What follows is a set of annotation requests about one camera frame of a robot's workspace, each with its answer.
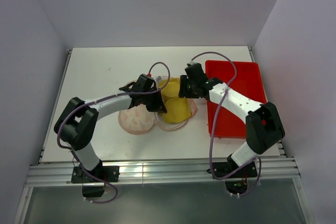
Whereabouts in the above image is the pink mesh laundry bag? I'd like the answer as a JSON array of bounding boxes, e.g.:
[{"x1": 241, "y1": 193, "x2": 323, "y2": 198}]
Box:
[{"x1": 118, "y1": 79, "x2": 198, "y2": 136}]

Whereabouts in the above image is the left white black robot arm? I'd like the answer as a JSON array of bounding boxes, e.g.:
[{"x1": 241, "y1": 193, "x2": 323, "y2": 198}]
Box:
[{"x1": 54, "y1": 74, "x2": 166, "y2": 182}]

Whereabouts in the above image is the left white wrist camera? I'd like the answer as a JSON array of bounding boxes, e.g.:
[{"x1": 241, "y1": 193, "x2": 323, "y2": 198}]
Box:
[{"x1": 154, "y1": 76, "x2": 162, "y2": 85}]

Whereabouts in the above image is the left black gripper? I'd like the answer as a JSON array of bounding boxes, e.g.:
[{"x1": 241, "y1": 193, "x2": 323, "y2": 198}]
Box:
[{"x1": 141, "y1": 88, "x2": 166, "y2": 113}]

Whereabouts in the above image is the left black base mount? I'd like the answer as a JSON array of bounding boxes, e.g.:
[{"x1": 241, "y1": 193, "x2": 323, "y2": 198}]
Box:
[{"x1": 70, "y1": 166, "x2": 120, "y2": 199}]

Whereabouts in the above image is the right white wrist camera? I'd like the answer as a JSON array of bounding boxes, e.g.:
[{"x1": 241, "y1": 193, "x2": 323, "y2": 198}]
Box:
[{"x1": 187, "y1": 60, "x2": 195, "y2": 67}]

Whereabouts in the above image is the aluminium frame rail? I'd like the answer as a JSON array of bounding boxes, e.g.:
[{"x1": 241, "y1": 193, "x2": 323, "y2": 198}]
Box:
[{"x1": 25, "y1": 156, "x2": 301, "y2": 187}]

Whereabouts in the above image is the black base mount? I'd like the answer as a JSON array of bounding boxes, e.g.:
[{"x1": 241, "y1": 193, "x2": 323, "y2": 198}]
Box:
[
  {"x1": 207, "y1": 161, "x2": 261, "y2": 198},
  {"x1": 70, "y1": 166, "x2": 120, "y2": 199}
]

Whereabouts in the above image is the yellow bra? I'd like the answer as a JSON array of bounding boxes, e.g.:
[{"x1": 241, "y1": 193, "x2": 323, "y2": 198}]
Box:
[{"x1": 161, "y1": 78, "x2": 192, "y2": 124}]

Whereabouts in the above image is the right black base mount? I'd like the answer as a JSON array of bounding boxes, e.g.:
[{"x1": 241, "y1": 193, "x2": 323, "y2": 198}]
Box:
[{"x1": 207, "y1": 161, "x2": 261, "y2": 198}]

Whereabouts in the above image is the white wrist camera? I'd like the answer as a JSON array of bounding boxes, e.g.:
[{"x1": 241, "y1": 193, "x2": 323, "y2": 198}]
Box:
[
  {"x1": 154, "y1": 76, "x2": 162, "y2": 85},
  {"x1": 187, "y1": 60, "x2": 195, "y2": 67}
]

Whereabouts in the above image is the red plastic tray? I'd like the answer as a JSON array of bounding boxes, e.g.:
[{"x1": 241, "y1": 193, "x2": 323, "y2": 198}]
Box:
[{"x1": 205, "y1": 60, "x2": 267, "y2": 138}]

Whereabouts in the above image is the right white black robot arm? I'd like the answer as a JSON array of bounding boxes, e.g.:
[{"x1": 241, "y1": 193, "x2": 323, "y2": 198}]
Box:
[{"x1": 179, "y1": 62, "x2": 285, "y2": 177}]

